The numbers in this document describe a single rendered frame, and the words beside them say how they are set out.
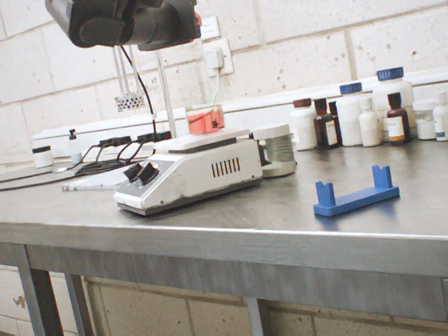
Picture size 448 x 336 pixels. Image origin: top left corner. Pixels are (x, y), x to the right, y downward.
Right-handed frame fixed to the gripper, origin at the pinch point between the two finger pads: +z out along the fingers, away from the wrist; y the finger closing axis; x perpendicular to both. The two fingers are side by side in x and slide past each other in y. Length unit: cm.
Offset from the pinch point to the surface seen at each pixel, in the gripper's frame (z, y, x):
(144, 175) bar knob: -13.8, 5.0, 20.6
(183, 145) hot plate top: -10.0, -0.1, 17.4
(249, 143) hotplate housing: -1.3, -6.1, 19.4
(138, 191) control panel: -14.6, 5.9, 22.6
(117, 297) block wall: 69, 92, 75
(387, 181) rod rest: -14.5, -29.5, 24.0
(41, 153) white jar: 58, 100, 22
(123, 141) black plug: 53, 62, 21
